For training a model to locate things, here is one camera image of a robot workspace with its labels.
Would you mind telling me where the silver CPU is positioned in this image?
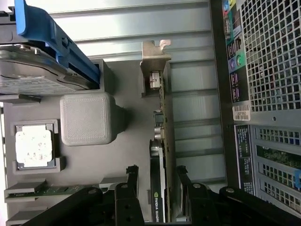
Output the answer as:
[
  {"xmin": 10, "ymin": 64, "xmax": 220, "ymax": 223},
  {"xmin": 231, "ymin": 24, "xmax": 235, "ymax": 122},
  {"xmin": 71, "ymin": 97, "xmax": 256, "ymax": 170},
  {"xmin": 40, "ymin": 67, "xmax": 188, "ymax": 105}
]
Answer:
[{"xmin": 15, "ymin": 126, "xmax": 54, "ymax": 168}]

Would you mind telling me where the open black PC case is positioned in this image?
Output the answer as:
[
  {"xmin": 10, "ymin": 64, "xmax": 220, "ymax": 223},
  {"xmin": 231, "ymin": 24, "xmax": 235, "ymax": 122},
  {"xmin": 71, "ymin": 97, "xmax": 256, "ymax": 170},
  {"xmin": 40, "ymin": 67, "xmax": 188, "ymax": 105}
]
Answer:
[{"xmin": 209, "ymin": 0, "xmax": 301, "ymax": 212}]

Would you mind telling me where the green RAM stick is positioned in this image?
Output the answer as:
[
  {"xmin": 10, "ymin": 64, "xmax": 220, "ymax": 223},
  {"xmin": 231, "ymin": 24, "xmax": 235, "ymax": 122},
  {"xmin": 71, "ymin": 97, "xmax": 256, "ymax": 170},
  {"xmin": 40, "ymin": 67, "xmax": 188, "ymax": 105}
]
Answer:
[{"xmin": 9, "ymin": 185, "xmax": 95, "ymax": 198}]

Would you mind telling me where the silver hard disk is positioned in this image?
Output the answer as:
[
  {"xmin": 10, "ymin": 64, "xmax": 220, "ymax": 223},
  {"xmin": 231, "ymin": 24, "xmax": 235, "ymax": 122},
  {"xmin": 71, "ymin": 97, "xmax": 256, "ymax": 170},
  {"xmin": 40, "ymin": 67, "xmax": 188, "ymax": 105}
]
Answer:
[{"xmin": 0, "ymin": 42, "xmax": 90, "ymax": 96}]

